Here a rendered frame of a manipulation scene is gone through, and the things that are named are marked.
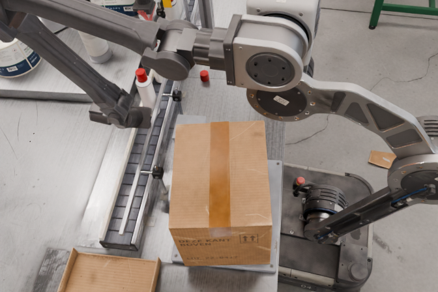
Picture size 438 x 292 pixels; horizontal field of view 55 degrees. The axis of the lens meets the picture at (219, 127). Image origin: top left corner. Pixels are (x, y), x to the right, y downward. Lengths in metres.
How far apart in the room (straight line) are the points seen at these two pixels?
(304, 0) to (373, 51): 2.20
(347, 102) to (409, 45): 2.00
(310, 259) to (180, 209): 0.98
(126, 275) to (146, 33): 0.72
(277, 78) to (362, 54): 2.19
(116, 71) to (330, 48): 1.70
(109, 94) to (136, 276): 0.52
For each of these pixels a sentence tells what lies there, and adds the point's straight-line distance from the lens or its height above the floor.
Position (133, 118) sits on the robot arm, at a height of 1.08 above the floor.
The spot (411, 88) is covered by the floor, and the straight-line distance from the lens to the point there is 2.84.
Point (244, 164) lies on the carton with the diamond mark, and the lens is 1.06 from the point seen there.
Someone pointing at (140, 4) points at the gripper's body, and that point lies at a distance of 1.57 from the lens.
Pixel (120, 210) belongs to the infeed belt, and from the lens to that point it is 1.33.
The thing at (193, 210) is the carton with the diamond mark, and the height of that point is 1.12.
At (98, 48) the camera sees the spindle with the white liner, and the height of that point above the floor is 0.95.
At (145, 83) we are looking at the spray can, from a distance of 1.37.
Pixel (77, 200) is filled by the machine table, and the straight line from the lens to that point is 1.45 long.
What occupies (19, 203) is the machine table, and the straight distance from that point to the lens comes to 1.54.
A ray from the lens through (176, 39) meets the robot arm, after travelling 0.85.
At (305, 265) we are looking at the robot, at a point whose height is 0.24.
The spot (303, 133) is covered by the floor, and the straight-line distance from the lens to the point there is 2.49.
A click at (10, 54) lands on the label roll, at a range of 1.77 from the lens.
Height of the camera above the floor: 2.02
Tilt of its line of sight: 53 degrees down
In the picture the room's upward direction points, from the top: 8 degrees counter-clockwise
